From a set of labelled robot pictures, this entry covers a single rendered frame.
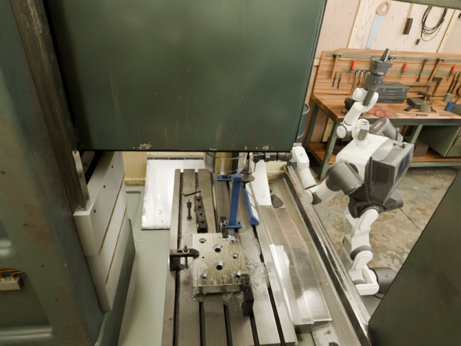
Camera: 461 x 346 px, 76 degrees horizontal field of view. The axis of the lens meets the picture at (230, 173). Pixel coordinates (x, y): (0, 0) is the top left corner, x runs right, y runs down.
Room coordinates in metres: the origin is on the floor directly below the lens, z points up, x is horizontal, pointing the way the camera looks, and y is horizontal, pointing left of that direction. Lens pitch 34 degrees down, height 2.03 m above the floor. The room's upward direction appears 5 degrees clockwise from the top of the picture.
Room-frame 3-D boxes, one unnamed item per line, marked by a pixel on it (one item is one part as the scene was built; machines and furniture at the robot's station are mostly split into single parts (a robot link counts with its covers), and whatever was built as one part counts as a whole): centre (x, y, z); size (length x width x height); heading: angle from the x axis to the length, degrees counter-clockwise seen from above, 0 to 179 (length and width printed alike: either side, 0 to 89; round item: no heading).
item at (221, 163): (0.94, 0.03, 1.50); 0.16 x 0.16 x 0.12
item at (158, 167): (1.58, 0.13, 0.75); 0.89 x 0.70 x 0.26; 99
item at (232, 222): (1.19, -0.03, 1.05); 0.10 x 0.05 x 0.30; 99
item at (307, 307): (1.21, -0.34, 0.70); 0.90 x 0.30 x 0.16; 9
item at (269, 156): (1.51, -0.24, 1.19); 0.13 x 0.12 x 0.10; 9
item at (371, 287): (1.40, -0.99, 0.28); 0.21 x 0.20 x 0.13; 99
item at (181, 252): (0.89, 0.17, 0.97); 0.13 x 0.03 x 0.15; 99
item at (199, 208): (1.22, 0.14, 0.93); 0.26 x 0.05 x 0.06; 14
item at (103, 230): (0.87, 0.46, 1.16); 0.48 x 0.05 x 0.51; 9
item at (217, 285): (0.89, 0.02, 0.97); 0.29 x 0.23 x 0.05; 9
